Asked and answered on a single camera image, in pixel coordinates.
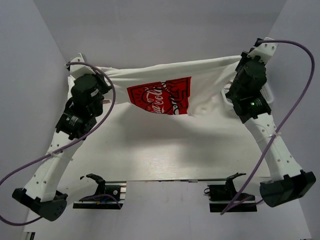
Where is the white shirt red logo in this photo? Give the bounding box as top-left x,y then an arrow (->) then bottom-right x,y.
100,55 -> 241,116

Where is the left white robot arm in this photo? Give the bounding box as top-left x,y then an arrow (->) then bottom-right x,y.
12,74 -> 112,222

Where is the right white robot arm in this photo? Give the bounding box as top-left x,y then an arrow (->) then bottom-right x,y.
225,48 -> 316,208

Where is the folded white shirt stack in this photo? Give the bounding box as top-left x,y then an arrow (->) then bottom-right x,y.
67,75 -> 75,100

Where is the white plastic basket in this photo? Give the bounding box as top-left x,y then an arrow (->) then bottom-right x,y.
221,83 -> 274,105

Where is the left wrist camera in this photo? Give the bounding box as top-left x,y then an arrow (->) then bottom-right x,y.
66,53 -> 90,79

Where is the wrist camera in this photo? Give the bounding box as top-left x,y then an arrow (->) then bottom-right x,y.
66,53 -> 90,79
247,37 -> 278,65

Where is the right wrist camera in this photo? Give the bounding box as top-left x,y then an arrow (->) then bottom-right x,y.
247,37 -> 278,65

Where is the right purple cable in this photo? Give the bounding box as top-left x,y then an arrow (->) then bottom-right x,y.
219,39 -> 315,216

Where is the purple cable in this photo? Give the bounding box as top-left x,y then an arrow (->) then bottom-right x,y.
0,62 -> 117,226
219,39 -> 315,216

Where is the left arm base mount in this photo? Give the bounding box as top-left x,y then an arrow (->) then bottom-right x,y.
72,173 -> 127,210

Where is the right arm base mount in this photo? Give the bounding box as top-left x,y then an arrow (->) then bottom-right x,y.
203,172 -> 257,213

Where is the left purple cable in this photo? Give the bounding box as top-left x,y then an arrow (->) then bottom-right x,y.
0,62 -> 117,226

